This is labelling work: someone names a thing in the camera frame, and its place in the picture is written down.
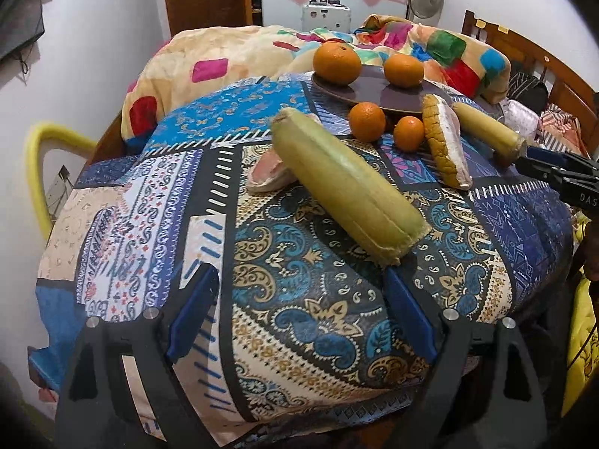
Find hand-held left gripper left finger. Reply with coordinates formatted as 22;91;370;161
55;263;221;449

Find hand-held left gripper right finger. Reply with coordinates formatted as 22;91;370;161
384;266;549;449

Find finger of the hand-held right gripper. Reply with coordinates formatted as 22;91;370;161
516;156;586;193
525;146;599;174

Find small green pomelo peel slice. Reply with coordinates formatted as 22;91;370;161
451;102;527;160

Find large green corn cob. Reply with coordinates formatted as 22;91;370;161
270;107;432;267

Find striped cloth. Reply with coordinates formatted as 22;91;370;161
540;103;591;156

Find black bag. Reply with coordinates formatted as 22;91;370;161
508;72;549;110

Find wooden headboard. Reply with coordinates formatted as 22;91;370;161
461;9;599;119

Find blue patterned blanket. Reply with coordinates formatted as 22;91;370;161
28;72;574;449

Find yellow cloth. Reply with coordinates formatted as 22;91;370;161
565;215;599;405

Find small orange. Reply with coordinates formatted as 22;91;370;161
349;102;387;143
393;116;426;153

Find brown round plate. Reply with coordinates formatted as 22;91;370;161
311;64;457;116

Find pink pomelo flesh piece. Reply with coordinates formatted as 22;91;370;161
246;152;300;193

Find medium orange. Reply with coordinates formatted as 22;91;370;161
384;54;426;89

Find yellow chair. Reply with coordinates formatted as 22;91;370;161
24;122;99;244

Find large orange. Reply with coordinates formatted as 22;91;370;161
313;41;363;87

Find colourful patchwork quilt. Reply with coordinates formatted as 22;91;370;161
121;13;512;143

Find white appliance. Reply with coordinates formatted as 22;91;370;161
301;0;353;33

